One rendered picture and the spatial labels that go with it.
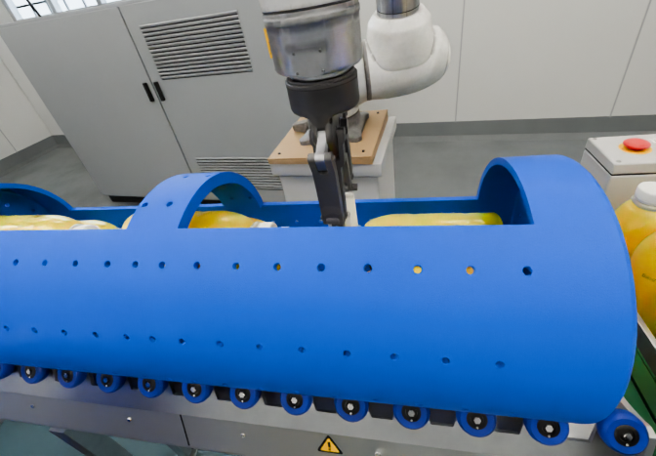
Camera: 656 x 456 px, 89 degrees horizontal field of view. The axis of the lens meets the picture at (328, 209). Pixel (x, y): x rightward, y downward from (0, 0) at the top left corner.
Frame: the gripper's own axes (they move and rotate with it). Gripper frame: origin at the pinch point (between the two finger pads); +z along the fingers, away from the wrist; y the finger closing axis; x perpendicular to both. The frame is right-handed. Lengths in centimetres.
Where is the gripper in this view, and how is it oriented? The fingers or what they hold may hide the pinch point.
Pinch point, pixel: (344, 224)
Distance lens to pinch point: 46.0
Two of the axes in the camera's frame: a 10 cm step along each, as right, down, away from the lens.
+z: 1.5, 8.0, 5.8
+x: 9.8, -0.2, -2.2
